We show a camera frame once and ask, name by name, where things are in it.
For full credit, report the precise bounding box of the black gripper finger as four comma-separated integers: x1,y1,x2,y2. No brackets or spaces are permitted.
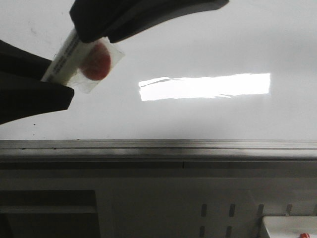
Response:
0,41,74,124
69,0,229,43

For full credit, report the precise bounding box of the red magnet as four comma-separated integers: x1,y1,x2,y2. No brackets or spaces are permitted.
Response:
73,38,124,93

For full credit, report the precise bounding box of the white whiteboard marker black tip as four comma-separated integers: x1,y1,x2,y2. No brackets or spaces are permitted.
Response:
41,28,93,87

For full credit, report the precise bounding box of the white whiteboard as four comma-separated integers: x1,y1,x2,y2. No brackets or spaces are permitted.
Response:
0,0,317,140

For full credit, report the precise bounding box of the white perforated pegboard panel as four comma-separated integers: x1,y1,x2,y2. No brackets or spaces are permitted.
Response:
95,178,317,238

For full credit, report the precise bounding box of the white plastic marker tray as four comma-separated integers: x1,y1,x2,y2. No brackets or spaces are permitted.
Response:
260,216,317,238

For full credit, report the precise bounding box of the aluminium whiteboard tray rail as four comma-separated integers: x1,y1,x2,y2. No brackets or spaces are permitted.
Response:
0,139,317,170

